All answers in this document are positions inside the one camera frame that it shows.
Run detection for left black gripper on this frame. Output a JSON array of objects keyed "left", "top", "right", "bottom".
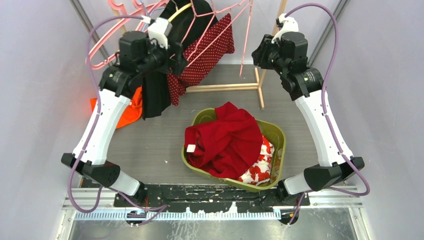
[{"left": 137, "top": 33, "right": 189, "bottom": 78}]

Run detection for pink hanger of red garment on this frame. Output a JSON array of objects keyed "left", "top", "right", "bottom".
[{"left": 239, "top": 0, "right": 253, "bottom": 77}]

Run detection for plain red garment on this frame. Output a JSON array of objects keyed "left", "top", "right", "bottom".
[{"left": 184, "top": 102, "right": 263, "bottom": 180}]

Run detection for red poppy floral skirt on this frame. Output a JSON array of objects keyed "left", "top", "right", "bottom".
[{"left": 236, "top": 136, "right": 275, "bottom": 186}]

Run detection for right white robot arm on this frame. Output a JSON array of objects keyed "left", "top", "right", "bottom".
[{"left": 251, "top": 31, "right": 365, "bottom": 206}]

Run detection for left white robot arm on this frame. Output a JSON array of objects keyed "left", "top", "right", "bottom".
[{"left": 61, "top": 31, "right": 188, "bottom": 207}]

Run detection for yellow wooden hanger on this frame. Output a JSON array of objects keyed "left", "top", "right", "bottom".
[{"left": 167, "top": 3, "right": 192, "bottom": 23}]

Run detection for pink hanger of dotted garment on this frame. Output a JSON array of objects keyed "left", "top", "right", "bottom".
[{"left": 179, "top": 0, "right": 253, "bottom": 70}]

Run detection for wooden clothes rack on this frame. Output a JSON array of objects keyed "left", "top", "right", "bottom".
[{"left": 99, "top": 0, "right": 287, "bottom": 110}]

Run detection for dark red polka dot garment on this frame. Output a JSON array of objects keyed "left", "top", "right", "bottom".
[{"left": 167, "top": 13, "right": 235, "bottom": 106}]

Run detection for black garment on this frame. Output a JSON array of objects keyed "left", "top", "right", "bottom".
[{"left": 141, "top": 7, "right": 218, "bottom": 120}]

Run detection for empty pink hangers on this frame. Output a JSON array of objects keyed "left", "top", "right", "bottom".
[{"left": 82, "top": 0, "right": 168, "bottom": 65}]

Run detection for orange garment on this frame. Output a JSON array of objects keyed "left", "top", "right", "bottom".
[{"left": 90, "top": 86, "right": 144, "bottom": 129}]

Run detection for olive green plastic basket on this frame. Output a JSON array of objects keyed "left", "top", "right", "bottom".
[{"left": 181, "top": 108, "right": 286, "bottom": 193}]

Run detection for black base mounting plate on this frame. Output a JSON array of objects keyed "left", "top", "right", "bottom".
[{"left": 113, "top": 184, "right": 311, "bottom": 224}]

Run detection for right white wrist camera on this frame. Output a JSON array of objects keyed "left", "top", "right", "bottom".
[{"left": 271, "top": 13, "right": 299, "bottom": 44}]

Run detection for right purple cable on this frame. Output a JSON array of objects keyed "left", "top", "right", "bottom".
[{"left": 284, "top": 2, "right": 371, "bottom": 226}]

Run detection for purple cable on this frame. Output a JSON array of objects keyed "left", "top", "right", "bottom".
[
  {"left": 284, "top": 2, "right": 371, "bottom": 226},
  {"left": 67, "top": 15, "right": 168, "bottom": 227}
]

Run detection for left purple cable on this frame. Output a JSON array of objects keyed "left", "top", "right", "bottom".
[{"left": 67, "top": 15, "right": 168, "bottom": 227}]

